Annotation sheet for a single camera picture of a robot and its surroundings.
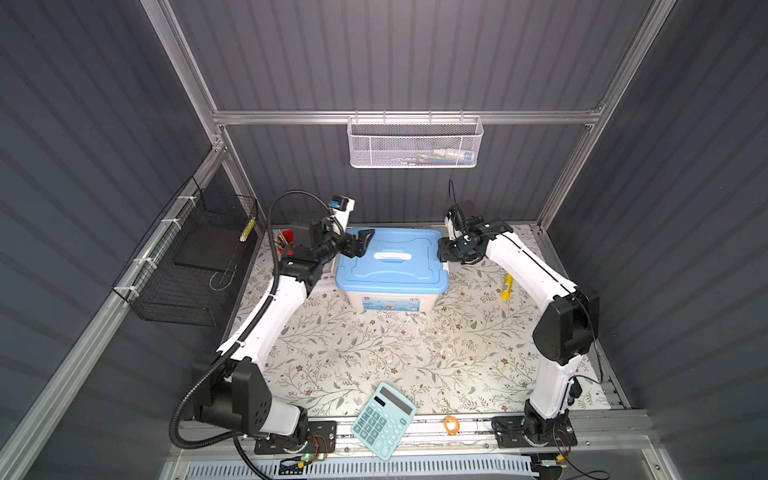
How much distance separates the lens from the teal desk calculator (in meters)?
0.73

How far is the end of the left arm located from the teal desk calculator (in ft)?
1.24

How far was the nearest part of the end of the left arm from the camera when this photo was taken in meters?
0.62
